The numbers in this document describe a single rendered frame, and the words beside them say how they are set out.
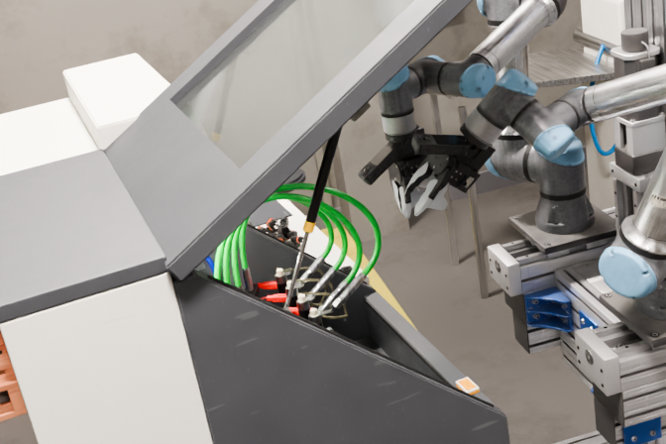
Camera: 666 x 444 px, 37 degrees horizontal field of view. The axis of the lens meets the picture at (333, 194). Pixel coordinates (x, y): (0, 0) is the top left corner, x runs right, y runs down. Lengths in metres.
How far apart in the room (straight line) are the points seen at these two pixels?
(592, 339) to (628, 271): 0.27
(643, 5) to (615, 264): 0.63
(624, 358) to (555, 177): 0.56
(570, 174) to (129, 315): 1.26
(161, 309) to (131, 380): 0.13
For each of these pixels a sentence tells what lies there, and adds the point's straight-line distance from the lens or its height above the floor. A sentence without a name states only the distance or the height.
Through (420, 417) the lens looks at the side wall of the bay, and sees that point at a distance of 1.96.
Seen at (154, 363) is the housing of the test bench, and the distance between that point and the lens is 1.72.
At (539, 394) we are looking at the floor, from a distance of 3.80.
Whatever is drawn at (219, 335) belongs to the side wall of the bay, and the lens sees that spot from 1.73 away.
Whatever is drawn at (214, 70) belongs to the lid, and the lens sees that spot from 2.23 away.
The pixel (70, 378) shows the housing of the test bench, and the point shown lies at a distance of 1.71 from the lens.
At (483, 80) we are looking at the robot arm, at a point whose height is 1.53.
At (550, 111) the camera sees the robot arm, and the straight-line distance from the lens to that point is 2.04.
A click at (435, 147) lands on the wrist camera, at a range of 2.04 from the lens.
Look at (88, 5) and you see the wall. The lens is 4.88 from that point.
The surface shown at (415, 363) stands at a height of 0.90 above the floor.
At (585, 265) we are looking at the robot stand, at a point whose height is 0.95.
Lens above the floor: 2.14
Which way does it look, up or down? 22 degrees down
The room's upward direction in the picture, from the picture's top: 10 degrees counter-clockwise
